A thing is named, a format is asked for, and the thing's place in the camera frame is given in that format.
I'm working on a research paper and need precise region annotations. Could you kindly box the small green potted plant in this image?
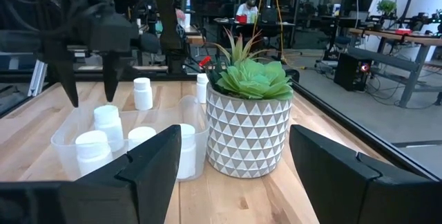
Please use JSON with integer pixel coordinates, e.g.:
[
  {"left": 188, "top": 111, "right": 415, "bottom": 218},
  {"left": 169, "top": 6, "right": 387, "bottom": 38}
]
[{"left": 376, "top": 0, "right": 398, "bottom": 17}]

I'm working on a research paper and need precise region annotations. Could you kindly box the silver aluminium frame post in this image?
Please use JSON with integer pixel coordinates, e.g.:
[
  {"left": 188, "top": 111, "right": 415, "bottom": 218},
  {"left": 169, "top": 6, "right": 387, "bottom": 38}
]
[{"left": 27, "top": 59, "right": 48, "bottom": 98}]

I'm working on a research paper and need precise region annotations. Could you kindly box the black table edge rail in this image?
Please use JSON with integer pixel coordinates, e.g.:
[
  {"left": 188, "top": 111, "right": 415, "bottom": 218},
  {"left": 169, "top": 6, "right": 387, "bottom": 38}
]
[{"left": 289, "top": 68, "right": 441, "bottom": 183}]

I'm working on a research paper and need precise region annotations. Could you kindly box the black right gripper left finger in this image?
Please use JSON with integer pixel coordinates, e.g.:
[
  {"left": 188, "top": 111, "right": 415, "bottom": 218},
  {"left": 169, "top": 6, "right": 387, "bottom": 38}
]
[{"left": 0, "top": 124, "right": 183, "bottom": 224}]

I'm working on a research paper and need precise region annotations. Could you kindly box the black computer tower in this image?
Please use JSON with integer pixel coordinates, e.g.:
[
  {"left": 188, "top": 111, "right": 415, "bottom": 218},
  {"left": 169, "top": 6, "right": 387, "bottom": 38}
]
[{"left": 333, "top": 52, "right": 373, "bottom": 93}]

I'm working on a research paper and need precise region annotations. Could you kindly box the wooden desk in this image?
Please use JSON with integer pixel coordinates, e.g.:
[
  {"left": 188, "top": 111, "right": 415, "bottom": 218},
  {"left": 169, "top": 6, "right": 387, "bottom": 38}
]
[{"left": 348, "top": 27, "right": 442, "bottom": 109}]

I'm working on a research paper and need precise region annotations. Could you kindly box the grey triangle-patterned plant pot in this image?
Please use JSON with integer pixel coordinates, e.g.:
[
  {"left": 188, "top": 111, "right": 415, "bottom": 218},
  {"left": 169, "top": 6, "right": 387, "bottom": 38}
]
[{"left": 205, "top": 82, "right": 294, "bottom": 179}]

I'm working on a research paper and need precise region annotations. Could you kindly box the yellow cable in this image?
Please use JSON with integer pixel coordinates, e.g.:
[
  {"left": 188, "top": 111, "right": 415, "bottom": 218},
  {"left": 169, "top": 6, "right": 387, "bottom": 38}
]
[{"left": 272, "top": 0, "right": 307, "bottom": 71}]

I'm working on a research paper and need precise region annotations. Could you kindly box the clear plastic basket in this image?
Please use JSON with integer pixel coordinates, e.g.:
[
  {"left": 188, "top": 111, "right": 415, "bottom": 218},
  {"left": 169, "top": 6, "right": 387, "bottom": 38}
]
[{"left": 50, "top": 94, "right": 211, "bottom": 183}]

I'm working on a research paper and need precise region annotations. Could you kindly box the green artificial succulent plant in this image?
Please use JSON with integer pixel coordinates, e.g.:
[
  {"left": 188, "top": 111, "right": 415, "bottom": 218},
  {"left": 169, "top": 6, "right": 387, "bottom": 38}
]
[{"left": 206, "top": 26, "right": 295, "bottom": 102}]

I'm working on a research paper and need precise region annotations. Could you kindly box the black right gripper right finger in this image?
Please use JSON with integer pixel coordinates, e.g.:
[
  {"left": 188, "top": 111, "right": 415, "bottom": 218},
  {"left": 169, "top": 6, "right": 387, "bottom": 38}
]
[{"left": 289, "top": 124, "right": 442, "bottom": 224}]

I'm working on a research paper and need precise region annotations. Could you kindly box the person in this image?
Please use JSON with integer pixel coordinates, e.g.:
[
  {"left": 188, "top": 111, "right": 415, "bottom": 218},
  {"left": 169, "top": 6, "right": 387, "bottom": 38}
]
[{"left": 235, "top": 0, "right": 260, "bottom": 25}]

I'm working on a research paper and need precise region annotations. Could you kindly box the white plastic pill bottle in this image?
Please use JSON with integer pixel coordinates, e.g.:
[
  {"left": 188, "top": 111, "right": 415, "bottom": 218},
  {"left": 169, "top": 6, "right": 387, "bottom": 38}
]
[
  {"left": 175, "top": 123, "right": 198, "bottom": 180},
  {"left": 127, "top": 125, "right": 157, "bottom": 151},
  {"left": 74, "top": 129, "right": 114, "bottom": 178},
  {"left": 133, "top": 76, "right": 154, "bottom": 111},
  {"left": 195, "top": 73, "right": 211, "bottom": 105},
  {"left": 93, "top": 104, "right": 125, "bottom": 153}
]

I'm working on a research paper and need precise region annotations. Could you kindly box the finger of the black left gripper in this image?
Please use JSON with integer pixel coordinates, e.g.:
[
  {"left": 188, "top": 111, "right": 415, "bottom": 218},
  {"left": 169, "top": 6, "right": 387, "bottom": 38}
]
[
  {"left": 102, "top": 52, "right": 122, "bottom": 104},
  {"left": 46, "top": 55, "right": 80, "bottom": 109}
]

